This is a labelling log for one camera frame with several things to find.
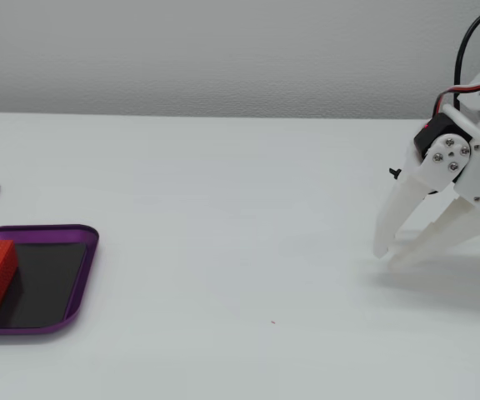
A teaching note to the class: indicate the purple metal tray black base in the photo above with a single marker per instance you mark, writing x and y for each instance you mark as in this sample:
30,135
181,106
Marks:
56,283

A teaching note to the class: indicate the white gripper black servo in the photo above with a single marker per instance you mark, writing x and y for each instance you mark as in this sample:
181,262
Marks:
449,156

